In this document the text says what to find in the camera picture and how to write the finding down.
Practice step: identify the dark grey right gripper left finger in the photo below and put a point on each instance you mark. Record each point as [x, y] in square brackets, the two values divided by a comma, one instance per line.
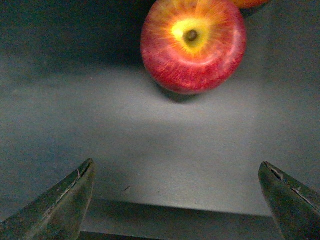
[56, 214]

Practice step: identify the red yellow apple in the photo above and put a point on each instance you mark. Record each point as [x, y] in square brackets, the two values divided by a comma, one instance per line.
[192, 46]

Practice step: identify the black near display tray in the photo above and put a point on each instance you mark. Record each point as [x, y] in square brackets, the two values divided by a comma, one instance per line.
[168, 166]

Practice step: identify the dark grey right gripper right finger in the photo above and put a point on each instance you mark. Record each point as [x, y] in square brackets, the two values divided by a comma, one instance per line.
[295, 207]

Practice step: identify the red yellow mango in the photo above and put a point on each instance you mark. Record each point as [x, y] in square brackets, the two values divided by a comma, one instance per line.
[247, 4]

